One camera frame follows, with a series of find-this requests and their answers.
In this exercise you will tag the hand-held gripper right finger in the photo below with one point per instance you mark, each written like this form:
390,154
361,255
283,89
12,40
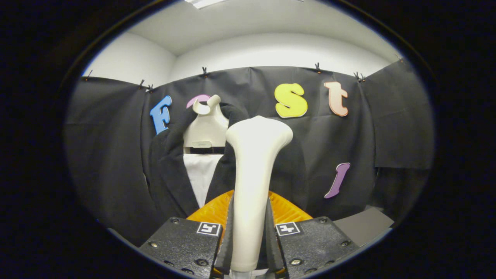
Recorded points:
272,240

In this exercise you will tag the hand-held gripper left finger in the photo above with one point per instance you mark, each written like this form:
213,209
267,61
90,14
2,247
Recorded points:
226,240

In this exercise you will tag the white garment steamer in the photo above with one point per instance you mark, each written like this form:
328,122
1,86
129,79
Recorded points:
252,174

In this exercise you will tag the black suit jacket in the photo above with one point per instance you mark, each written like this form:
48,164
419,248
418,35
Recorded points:
170,174

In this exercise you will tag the white clothes hanger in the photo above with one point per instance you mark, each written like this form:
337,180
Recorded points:
207,130

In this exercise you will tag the grey top white cabinet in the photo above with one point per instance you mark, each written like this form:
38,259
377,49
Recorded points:
364,226

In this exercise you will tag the black backdrop cloth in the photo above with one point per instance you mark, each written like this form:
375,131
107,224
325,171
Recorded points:
108,155

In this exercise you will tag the ceiling light panel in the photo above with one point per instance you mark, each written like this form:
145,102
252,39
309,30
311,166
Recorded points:
203,3

